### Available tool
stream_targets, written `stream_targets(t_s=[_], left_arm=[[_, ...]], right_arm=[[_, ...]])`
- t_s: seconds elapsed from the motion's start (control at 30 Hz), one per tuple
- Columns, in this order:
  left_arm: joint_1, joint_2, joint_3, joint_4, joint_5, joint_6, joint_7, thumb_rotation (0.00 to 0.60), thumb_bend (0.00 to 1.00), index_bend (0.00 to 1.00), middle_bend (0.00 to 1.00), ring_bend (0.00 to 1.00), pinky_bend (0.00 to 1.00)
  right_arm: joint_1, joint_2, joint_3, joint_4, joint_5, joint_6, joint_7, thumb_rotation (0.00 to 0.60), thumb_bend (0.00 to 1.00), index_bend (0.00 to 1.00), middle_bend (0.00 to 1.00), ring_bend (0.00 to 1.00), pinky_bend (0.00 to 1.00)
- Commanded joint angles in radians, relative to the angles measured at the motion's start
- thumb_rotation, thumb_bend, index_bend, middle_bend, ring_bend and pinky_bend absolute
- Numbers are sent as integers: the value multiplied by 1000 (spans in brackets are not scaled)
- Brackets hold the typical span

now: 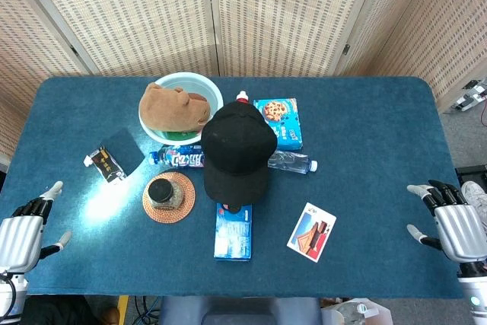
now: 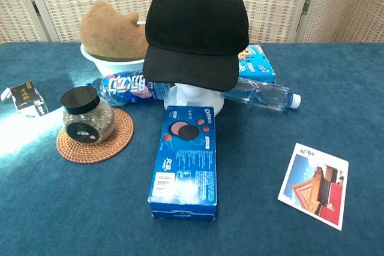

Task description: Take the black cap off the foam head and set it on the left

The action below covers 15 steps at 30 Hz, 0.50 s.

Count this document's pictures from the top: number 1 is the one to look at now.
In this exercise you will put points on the clear plastic container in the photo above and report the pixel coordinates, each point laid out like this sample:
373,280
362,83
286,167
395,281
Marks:
357,311

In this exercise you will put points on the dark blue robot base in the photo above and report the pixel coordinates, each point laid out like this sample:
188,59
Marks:
239,311

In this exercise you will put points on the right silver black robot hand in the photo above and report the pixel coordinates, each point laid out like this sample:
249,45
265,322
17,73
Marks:
458,228

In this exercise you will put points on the clear plastic water bottle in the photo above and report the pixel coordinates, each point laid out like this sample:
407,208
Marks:
293,161

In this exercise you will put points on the green item in basin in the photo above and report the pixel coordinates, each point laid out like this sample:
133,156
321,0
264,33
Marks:
179,136

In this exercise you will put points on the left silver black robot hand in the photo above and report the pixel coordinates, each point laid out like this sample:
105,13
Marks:
19,235

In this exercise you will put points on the light blue plastic basin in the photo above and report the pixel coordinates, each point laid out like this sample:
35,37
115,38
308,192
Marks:
213,91

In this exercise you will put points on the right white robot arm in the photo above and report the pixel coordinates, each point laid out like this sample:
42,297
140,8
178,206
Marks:
473,290

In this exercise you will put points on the woven folding screen panel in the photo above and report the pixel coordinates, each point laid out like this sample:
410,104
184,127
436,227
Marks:
430,28
125,16
289,16
26,47

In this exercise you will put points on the blue label drink bottle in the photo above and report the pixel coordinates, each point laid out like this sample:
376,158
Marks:
177,157

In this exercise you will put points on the blue chocolate chip cookie box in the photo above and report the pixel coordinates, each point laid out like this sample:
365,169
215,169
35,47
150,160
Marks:
287,127

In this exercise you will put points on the blue felt table cover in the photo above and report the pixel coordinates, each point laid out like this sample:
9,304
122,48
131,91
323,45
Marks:
380,150

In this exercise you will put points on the blue Oreo package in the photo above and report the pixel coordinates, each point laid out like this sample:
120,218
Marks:
233,233

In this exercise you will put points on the round woven orange coaster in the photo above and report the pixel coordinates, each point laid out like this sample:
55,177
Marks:
182,214

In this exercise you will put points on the white power strip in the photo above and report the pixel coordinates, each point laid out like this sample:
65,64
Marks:
470,96

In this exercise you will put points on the brown plush capybara toy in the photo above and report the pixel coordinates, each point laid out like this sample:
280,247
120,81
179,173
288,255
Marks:
171,110

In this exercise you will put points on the picture card with red building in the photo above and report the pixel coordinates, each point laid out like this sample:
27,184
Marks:
310,233

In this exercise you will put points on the dark snack packet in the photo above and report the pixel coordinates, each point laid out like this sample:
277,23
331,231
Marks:
105,163

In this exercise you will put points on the black screen hinge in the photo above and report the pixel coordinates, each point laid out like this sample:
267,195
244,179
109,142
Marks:
346,49
74,50

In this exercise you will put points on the white sneaker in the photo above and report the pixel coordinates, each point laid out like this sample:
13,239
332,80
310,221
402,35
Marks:
475,192

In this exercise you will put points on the brown shoe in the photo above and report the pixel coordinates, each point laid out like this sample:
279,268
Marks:
111,316

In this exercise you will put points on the white mannequin head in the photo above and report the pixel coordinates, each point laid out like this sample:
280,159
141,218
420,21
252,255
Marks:
242,96

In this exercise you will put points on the glass jar with black lid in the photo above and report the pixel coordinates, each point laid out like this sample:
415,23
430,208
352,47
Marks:
161,192

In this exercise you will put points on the black baseball cap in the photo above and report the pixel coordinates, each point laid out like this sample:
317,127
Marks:
237,150

